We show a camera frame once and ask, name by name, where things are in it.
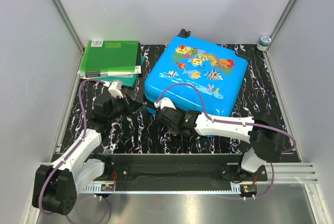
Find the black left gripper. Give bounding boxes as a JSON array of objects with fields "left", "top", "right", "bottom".
[{"left": 106, "top": 92, "right": 141, "bottom": 121}]

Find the blue suitcase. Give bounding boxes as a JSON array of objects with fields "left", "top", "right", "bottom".
[{"left": 144, "top": 29, "right": 248, "bottom": 117}]

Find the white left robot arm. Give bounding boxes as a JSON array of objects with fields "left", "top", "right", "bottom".
[{"left": 32, "top": 95, "right": 142, "bottom": 216}]

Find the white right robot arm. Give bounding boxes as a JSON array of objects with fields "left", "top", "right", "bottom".
[{"left": 157, "top": 107, "right": 286, "bottom": 181}]

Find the green plastic folder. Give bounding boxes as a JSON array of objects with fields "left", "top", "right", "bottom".
[{"left": 79, "top": 40, "right": 140, "bottom": 72}]

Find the blue capped bottle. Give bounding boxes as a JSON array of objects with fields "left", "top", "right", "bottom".
[{"left": 256, "top": 36, "right": 271, "bottom": 51}]

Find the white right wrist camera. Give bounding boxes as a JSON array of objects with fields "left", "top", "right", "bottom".
[{"left": 154, "top": 97, "right": 176, "bottom": 110}]

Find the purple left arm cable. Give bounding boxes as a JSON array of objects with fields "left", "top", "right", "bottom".
[{"left": 38, "top": 79, "right": 113, "bottom": 223}]

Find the aluminium frame rail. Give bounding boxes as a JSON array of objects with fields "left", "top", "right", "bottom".
[{"left": 51, "top": 0, "right": 85, "bottom": 55}]

